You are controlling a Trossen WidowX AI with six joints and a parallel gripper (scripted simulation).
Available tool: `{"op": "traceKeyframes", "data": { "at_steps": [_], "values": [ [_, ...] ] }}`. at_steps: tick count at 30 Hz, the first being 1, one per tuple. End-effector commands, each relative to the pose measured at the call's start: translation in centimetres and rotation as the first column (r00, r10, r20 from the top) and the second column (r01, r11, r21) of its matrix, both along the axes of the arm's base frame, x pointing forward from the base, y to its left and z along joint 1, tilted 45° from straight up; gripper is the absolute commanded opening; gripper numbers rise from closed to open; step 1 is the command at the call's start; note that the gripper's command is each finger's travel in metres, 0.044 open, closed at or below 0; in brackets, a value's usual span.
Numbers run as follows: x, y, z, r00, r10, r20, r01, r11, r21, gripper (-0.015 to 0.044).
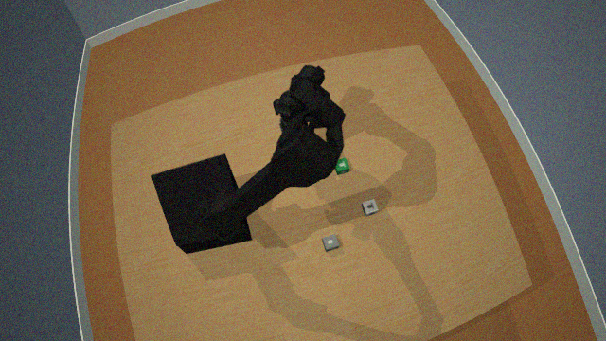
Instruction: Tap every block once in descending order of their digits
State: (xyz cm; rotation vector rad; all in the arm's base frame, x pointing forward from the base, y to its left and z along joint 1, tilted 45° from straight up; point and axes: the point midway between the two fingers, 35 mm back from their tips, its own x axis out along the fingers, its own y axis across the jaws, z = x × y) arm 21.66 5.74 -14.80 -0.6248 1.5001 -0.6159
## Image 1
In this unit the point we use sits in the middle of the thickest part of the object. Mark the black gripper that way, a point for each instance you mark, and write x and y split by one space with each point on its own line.
284 122

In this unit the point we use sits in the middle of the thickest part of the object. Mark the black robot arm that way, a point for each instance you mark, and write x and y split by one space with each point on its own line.
301 157

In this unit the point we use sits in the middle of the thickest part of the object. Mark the white block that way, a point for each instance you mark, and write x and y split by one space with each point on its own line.
369 207

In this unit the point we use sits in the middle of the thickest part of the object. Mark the green block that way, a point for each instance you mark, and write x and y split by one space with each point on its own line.
342 166

